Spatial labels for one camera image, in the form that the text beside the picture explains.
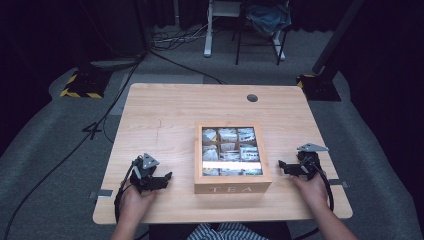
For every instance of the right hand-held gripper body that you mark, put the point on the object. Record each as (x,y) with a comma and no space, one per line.
(309,163)

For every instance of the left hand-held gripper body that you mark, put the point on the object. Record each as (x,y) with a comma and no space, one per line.
(141,175)

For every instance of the wooden tea box glass lid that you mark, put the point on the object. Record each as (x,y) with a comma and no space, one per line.
(233,187)

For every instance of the person's right hand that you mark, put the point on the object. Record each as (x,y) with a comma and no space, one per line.
(315,193)

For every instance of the person's left hand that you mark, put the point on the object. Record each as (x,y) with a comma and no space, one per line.
(133,205)

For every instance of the grey tape strip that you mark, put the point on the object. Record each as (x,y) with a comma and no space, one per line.
(338,183)
(101,193)

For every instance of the assorted tea bag packets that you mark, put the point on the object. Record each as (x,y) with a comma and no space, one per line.
(230,150)

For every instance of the dark table grommet hole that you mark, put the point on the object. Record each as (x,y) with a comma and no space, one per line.
(252,98)

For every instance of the black stand base slanted pole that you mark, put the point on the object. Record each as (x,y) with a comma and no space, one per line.
(321,87)

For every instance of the person's striped clothing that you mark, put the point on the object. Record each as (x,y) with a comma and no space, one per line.
(230,232)

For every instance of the black stand base striped tape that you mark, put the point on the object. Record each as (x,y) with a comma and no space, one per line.
(86,84)

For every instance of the white desk leg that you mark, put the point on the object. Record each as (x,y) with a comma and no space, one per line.
(279,48)
(209,33)

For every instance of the black chair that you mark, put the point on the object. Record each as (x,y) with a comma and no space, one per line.
(239,43)

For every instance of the blue cloth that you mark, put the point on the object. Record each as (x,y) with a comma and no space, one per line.
(268,18)

